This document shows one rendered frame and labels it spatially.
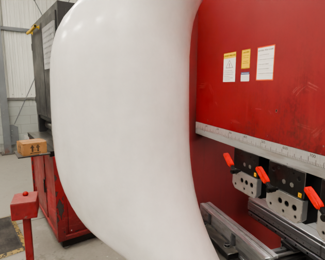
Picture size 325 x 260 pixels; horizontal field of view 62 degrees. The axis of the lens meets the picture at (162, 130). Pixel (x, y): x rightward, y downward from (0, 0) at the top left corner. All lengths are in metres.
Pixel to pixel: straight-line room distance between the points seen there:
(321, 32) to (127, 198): 0.77
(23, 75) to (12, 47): 0.64
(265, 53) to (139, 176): 0.88
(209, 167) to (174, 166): 1.36
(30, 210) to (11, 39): 5.69
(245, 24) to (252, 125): 0.37
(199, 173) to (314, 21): 0.94
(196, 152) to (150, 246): 1.30
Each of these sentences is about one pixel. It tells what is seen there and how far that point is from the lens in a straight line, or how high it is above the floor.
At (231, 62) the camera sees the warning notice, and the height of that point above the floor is 1.68.
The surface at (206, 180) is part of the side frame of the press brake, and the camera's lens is 1.54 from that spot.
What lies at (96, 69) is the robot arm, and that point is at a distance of 0.16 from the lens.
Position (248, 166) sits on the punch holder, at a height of 1.28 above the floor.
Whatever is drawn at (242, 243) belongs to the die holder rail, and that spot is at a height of 0.95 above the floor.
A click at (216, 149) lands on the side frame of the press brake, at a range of 1.52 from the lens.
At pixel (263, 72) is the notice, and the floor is 1.63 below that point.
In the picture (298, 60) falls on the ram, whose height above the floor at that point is 1.66.
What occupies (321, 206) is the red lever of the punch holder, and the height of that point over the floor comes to 1.28.
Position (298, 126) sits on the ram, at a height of 1.47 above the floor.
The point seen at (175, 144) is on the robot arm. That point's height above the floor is 1.55.
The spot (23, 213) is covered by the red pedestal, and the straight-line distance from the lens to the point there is 2.16.
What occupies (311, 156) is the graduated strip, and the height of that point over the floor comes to 1.39.
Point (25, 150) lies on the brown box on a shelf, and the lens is 2.59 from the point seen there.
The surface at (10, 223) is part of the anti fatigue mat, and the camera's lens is 3.75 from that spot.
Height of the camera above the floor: 1.59
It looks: 9 degrees down
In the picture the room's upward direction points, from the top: straight up
